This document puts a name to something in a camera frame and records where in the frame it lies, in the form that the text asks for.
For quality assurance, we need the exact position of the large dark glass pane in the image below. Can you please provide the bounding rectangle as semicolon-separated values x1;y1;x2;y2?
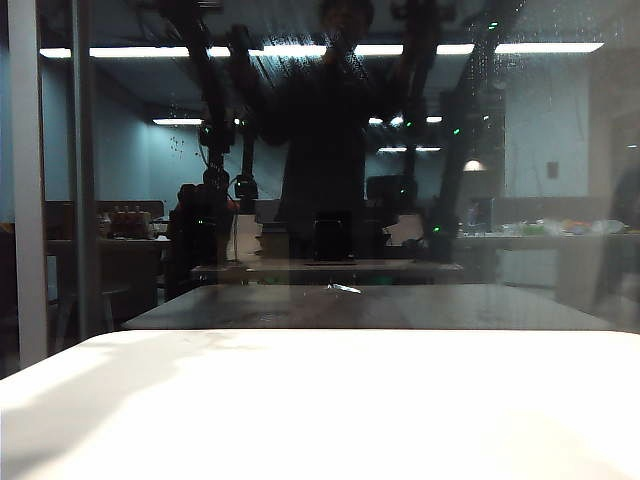
38;0;640;334

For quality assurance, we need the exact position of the grey vertical metal pole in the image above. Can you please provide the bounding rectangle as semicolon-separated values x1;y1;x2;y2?
69;0;104;340

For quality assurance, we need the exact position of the white vertical window frame post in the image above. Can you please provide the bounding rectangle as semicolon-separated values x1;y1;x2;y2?
6;0;49;371

